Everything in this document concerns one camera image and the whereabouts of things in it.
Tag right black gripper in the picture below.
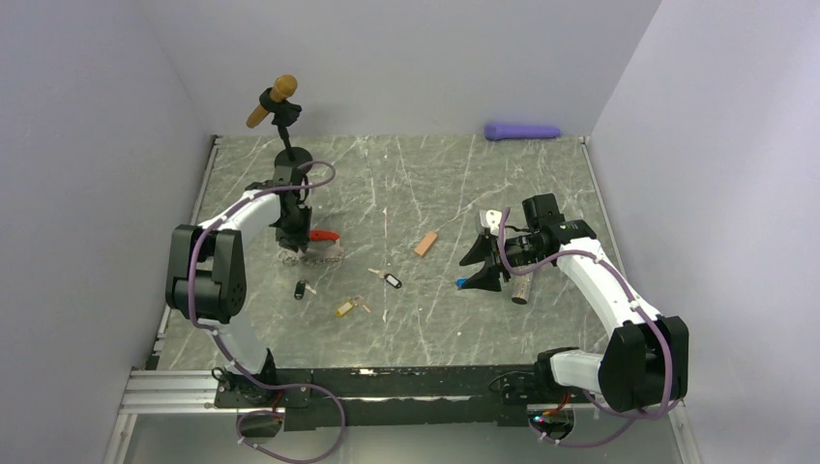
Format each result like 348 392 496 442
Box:
460 234 547 292

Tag red handled metal keyring holder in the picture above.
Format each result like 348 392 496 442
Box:
277 229 345 266

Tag yellow tagged key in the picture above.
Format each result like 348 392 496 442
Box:
335 296 371 317

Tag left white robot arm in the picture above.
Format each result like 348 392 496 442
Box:
165 162 313 406

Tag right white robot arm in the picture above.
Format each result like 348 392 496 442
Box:
460 193 689 417

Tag black tagged key left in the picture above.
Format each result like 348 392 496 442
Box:
293 279 317 301

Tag brown wooden block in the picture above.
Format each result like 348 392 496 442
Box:
414 231 438 257

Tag black microphone stand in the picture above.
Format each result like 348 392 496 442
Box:
273 125 313 167

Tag purple cylinder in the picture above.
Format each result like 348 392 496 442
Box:
483 123 561 141

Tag brown microphone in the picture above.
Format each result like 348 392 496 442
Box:
246 74 302 129

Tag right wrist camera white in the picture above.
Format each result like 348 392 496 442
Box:
476 210 503 237

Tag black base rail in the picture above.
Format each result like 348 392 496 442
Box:
211 364 588 432

